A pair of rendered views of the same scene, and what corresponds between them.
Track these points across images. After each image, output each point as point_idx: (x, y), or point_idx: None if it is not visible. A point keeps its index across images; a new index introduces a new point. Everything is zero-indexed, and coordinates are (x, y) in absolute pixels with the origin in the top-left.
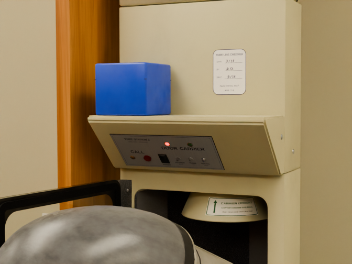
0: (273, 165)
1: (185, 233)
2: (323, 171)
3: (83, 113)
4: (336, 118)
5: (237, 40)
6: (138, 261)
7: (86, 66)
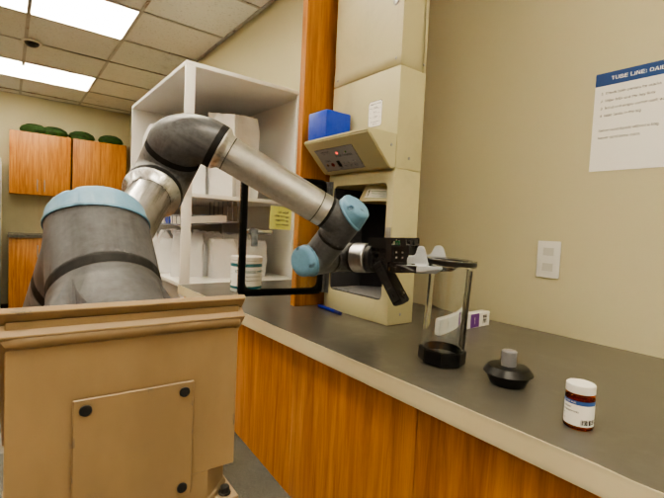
0: (382, 159)
1: (226, 127)
2: (473, 194)
3: None
4: (482, 159)
5: (378, 95)
6: (191, 127)
7: None
